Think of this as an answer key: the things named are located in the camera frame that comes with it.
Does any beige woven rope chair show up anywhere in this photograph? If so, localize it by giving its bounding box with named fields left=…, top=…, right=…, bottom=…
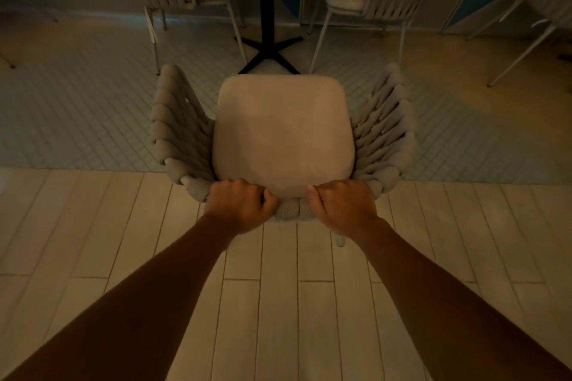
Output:
left=150, top=63, right=419, bottom=248

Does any person's left forearm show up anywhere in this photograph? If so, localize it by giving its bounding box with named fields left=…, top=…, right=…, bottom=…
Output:
left=0, top=213, right=238, bottom=381

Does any person's right forearm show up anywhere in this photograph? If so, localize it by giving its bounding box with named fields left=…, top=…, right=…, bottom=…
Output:
left=355, top=217, right=572, bottom=381

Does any person's left hand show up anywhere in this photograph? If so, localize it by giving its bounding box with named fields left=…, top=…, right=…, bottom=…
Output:
left=203, top=177, right=279, bottom=237

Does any person's right hand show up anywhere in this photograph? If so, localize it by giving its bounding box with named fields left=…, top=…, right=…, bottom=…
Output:
left=307, top=179, right=381, bottom=239

